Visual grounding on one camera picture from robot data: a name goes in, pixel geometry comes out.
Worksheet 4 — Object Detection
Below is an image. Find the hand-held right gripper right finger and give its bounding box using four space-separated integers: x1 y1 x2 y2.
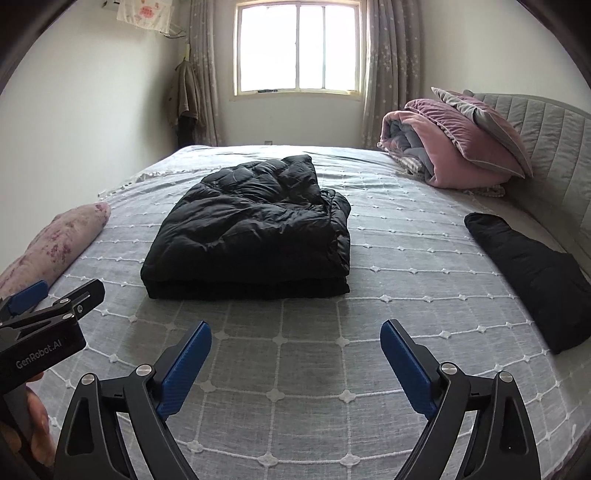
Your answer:
379 319 542 480

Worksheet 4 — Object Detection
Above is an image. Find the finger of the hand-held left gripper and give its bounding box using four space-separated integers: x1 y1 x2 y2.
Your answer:
0 280 49 320
16 278 106 326

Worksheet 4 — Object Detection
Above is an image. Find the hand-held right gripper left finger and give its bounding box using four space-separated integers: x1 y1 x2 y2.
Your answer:
54 320 213 480

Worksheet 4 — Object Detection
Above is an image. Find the black puffer jacket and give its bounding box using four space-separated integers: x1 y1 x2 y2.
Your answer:
141 154 352 301

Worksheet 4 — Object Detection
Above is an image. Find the person's left hand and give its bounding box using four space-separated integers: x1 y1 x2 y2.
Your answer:
21 370 58 462

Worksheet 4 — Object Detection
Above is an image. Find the pink floral blanket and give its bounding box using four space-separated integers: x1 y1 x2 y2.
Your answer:
0 202 112 301

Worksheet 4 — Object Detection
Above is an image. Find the grey quilted bedspread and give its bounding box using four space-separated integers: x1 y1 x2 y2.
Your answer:
28 144 591 480

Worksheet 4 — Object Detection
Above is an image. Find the black folded cloth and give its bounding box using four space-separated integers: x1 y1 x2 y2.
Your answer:
464 212 591 355

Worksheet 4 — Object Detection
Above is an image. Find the pink rolled quilt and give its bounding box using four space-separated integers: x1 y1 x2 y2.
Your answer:
378 98 527 190

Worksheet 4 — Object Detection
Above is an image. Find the hanging brown coat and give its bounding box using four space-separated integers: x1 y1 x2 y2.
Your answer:
167 59 202 147

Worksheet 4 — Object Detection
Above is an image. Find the grey pillow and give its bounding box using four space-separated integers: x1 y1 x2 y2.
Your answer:
431 87 534 179

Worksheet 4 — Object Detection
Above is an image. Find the patterned grey curtain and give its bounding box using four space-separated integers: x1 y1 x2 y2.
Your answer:
189 0 225 147
360 0 424 149

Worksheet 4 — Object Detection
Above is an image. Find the grey padded headboard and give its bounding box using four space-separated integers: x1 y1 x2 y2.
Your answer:
471 93 591 260

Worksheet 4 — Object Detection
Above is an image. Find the cloth covered air conditioner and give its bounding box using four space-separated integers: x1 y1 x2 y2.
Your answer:
99 0 188 40

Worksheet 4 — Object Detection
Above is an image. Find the window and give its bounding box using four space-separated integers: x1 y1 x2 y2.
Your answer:
233 0 363 97

